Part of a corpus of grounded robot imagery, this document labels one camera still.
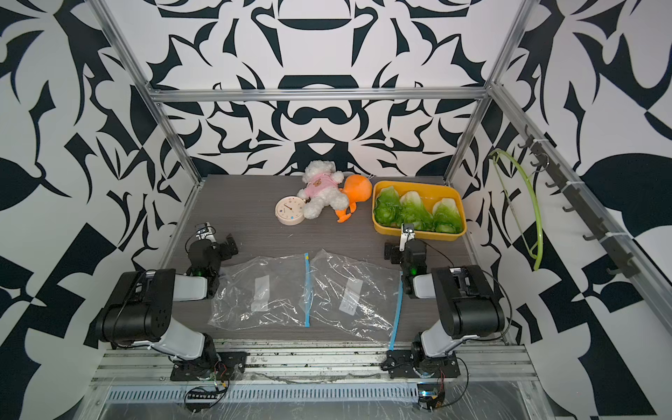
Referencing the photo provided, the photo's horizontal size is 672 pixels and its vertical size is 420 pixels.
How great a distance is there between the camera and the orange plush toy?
3.53ft

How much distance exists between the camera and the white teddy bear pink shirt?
1.01 metres

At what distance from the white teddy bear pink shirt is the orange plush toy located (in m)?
0.03
